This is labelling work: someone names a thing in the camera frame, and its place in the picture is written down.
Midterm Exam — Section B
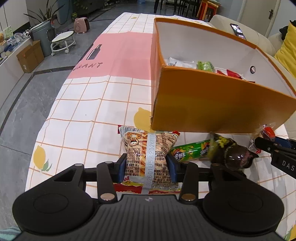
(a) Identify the brown cardboard box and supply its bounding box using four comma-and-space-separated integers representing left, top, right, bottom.
16, 40, 44, 73

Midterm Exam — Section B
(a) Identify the black smartphone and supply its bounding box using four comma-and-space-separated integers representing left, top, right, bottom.
230, 23, 246, 40

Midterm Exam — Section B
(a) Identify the orange noodle snack bag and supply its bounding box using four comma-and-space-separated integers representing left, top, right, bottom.
115, 126, 181, 195

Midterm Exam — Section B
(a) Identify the pink small heater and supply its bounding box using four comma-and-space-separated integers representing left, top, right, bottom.
73, 17, 90, 33

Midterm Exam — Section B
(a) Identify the potted green plant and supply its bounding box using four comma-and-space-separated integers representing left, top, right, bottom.
24, 1, 65, 23

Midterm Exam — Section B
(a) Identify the beige sofa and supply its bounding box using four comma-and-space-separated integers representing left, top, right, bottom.
203, 15, 295, 135

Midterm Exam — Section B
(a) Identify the red spicy meat packet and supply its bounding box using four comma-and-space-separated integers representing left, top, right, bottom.
215, 68, 245, 80

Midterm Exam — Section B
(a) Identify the white printed snack bag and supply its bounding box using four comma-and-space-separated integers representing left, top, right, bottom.
165, 57, 197, 69

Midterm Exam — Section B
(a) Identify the orange stool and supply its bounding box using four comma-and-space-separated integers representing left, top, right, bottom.
197, 0, 221, 22

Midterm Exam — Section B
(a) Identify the yellow cushion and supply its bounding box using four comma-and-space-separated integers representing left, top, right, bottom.
274, 21, 295, 78

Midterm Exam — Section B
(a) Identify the checkered lemon tablecloth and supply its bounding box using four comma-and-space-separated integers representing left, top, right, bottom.
24, 11, 296, 241

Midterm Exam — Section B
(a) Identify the orange cardboard box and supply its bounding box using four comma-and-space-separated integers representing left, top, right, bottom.
149, 17, 296, 135

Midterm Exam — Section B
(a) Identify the green black snack packet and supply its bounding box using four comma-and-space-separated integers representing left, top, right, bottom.
170, 133, 236, 162

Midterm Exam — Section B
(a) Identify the clear red-label snack packet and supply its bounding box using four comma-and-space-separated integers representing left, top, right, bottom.
248, 122, 275, 154

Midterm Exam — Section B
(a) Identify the white round stool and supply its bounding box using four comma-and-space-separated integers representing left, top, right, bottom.
50, 30, 76, 56

